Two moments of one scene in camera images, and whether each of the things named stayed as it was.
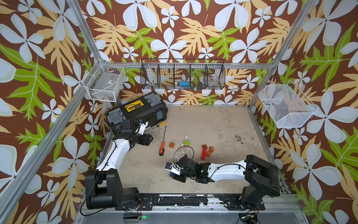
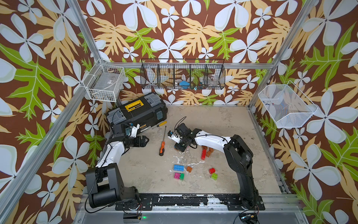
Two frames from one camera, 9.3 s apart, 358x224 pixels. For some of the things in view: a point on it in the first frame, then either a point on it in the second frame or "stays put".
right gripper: x=179 y=178 -> x=177 y=147
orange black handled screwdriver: x=163 y=144 stays put
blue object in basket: x=184 y=84 stays put
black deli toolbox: x=149 y=108 stays put
